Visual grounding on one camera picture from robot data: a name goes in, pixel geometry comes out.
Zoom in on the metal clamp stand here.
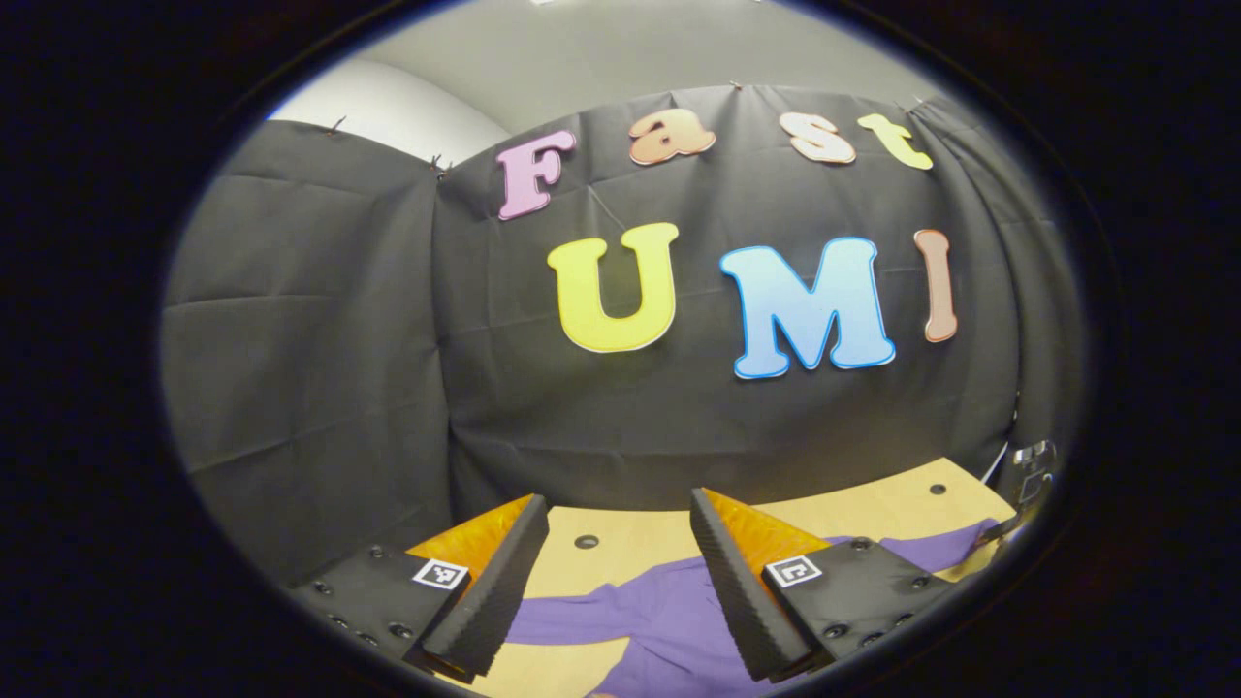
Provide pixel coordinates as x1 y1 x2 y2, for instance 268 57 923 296
1008 439 1060 529

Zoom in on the purple knit cardigan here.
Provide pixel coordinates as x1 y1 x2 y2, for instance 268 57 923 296
504 519 1019 698

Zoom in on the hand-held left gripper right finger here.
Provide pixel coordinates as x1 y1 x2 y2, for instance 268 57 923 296
689 489 961 682

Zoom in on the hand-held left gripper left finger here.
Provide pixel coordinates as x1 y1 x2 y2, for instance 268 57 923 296
291 494 552 685

